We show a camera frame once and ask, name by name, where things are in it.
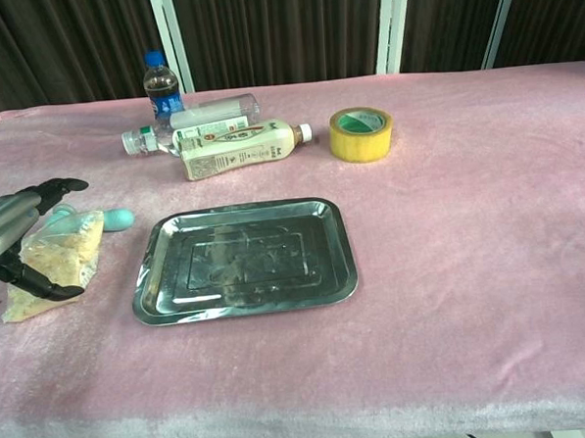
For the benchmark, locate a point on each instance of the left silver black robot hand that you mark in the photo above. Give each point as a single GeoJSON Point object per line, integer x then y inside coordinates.
{"type": "Point", "coordinates": [1, 229]}

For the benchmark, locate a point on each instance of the clear bag of snacks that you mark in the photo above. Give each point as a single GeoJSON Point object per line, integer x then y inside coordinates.
{"type": "Point", "coordinates": [61, 253]}

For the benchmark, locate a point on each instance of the rectangular stainless steel tray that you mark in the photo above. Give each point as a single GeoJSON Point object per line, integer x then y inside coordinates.
{"type": "Point", "coordinates": [245, 260]}

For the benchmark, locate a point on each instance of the teal handheld massager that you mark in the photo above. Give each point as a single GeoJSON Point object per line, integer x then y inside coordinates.
{"type": "Point", "coordinates": [116, 219]}

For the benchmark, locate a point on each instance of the clear bottle with green label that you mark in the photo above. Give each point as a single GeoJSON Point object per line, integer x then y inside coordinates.
{"type": "Point", "coordinates": [143, 139]}

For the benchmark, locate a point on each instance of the blue cap cola bottle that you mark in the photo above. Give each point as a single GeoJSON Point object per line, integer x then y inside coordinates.
{"type": "Point", "coordinates": [162, 88]}

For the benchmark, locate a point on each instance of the clear cylindrical plastic container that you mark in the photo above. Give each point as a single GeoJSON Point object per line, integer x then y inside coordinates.
{"type": "Point", "coordinates": [218, 112]}

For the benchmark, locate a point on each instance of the cream label milk tea bottle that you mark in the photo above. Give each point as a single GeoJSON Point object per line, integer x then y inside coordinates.
{"type": "Point", "coordinates": [235, 151]}

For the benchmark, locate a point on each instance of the dark pleated curtain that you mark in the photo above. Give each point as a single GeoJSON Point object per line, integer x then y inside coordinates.
{"type": "Point", "coordinates": [287, 30]}

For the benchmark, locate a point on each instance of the yellow packing tape roll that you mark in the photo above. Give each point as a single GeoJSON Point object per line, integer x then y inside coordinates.
{"type": "Point", "coordinates": [361, 136]}

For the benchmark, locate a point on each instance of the pink fleece table cloth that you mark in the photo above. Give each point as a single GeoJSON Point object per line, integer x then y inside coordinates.
{"type": "Point", "coordinates": [423, 271]}

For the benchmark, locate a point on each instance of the white metal frame post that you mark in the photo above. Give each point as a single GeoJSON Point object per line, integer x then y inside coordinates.
{"type": "Point", "coordinates": [503, 19]}
{"type": "Point", "coordinates": [171, 39]}
{"type": "Point", "coordinates": [391, 25]}

